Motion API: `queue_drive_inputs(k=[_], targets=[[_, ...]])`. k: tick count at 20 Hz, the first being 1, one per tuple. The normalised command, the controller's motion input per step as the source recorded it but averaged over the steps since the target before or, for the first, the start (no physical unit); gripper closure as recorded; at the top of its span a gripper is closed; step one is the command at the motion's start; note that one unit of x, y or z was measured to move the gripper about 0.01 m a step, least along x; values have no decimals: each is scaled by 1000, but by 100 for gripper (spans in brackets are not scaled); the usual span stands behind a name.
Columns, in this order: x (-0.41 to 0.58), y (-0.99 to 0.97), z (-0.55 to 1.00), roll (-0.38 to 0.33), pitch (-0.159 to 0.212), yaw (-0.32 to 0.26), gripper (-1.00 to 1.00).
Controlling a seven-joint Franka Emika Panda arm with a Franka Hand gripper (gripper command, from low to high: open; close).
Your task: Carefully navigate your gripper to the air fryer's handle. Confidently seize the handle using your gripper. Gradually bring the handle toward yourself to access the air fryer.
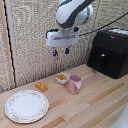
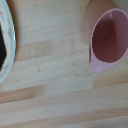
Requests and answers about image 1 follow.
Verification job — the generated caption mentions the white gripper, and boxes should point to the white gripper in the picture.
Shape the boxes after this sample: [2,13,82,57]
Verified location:
[45,27,81,59]

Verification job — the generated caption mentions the black air fryer drawer with handle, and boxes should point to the black air fryer drawer with handle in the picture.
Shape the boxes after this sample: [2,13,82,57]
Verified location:
[90,45,113,75]

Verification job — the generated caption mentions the yellow food pieces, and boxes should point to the yellow food pieces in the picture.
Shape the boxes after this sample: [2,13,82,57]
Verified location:
[57,74,68,81]

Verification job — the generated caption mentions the small white bowl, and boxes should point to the small white bowl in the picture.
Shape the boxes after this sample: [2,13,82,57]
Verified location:
[54,72,71,86]

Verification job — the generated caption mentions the pink mug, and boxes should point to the pink mug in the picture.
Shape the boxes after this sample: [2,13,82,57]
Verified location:
[67,74,83,95]

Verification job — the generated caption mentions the yellow rectangular block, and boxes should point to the yellow rectangular block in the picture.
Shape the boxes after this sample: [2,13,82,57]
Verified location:
[35,81,49,93]

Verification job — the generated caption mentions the white plate with floral rim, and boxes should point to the white plate with floral rim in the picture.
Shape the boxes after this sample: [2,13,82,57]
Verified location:
[4,89,51,125]

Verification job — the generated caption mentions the wooden frame post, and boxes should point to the wooden frame post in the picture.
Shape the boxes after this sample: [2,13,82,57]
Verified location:
[54,0,65,78]
[0,0,16,90]

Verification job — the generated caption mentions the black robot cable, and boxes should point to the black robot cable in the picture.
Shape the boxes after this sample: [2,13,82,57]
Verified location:
[79,12,128,37]

